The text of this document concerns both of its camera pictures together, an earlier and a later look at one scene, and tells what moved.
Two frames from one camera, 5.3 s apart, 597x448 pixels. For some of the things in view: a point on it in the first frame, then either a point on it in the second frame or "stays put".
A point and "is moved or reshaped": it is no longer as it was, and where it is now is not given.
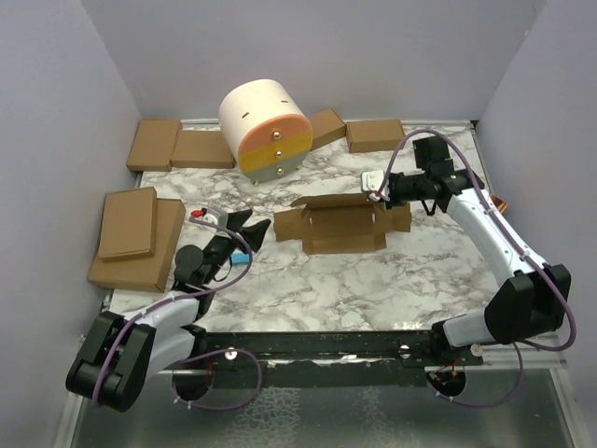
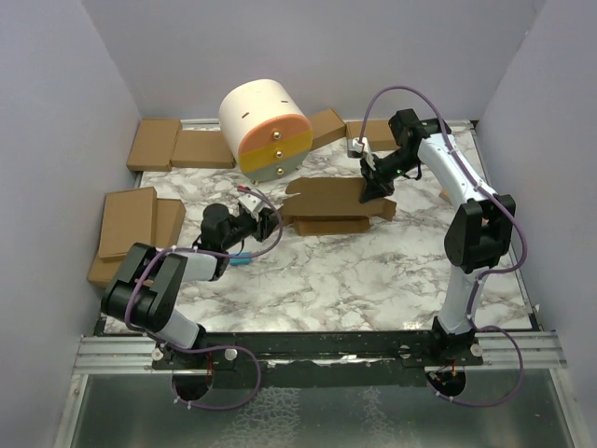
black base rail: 322,358 stays put
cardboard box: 129,223 stays put
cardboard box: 326,127 stays put
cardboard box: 339,223 is moved or reshaped
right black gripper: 393,203 → 377,186
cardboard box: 153,145 stays put
